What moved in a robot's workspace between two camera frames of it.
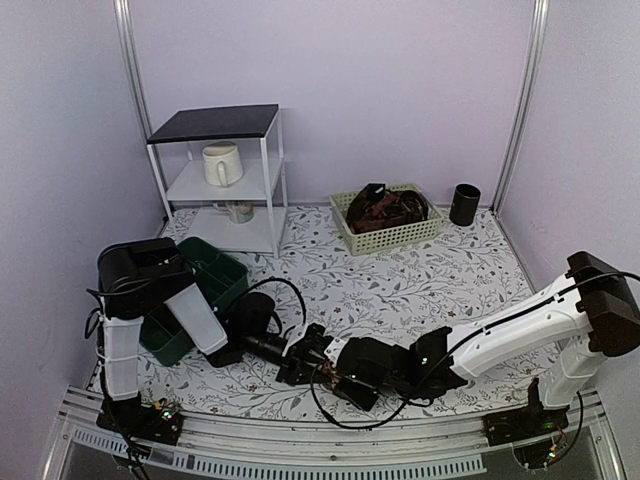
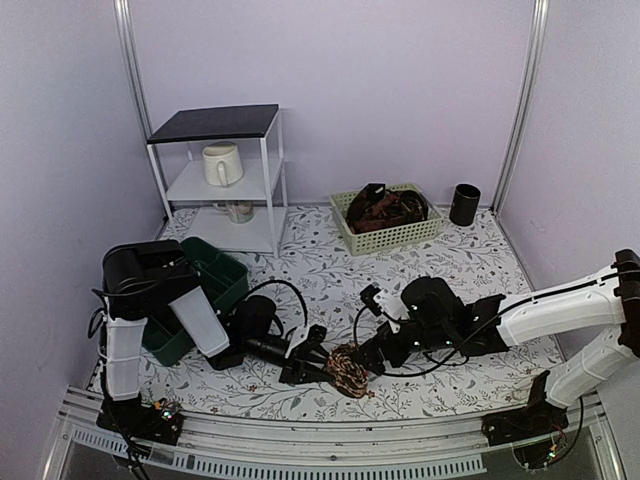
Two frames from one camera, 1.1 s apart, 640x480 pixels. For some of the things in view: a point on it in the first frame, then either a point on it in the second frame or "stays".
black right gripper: x=347 y=399 to x=372 y=347
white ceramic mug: x=222 y=163 stays
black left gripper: x=295 y=372 stays
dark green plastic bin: x=223 y=279 stays
